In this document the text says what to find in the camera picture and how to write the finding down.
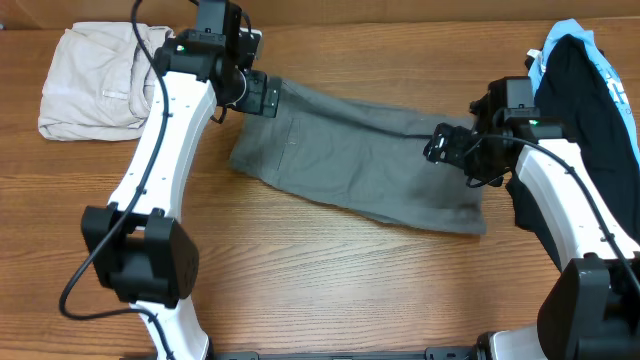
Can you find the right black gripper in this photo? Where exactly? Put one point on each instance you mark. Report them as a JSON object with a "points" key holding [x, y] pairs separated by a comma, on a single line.
{"points": [[456, 138]]}

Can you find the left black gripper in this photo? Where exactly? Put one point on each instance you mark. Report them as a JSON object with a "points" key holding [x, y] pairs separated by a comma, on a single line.
{"points": [[253, 101]]}

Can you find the grey shorts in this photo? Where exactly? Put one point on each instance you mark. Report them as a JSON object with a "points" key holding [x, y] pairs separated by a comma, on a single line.
{"points": [[365, 157]]}

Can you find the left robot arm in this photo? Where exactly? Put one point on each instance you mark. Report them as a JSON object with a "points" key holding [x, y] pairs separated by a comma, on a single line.
{"points": [[136, 243]]}

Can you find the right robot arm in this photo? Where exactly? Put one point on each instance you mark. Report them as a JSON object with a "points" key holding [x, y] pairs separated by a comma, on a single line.
{"points": [[592, 311]]}

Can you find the black t-shirt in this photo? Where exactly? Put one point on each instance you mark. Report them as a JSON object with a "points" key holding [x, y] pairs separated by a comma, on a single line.
{"points": [[573, 90]]}

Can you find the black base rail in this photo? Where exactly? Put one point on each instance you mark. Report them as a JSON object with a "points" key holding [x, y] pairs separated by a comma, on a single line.
{"points": [[345, 355]]}

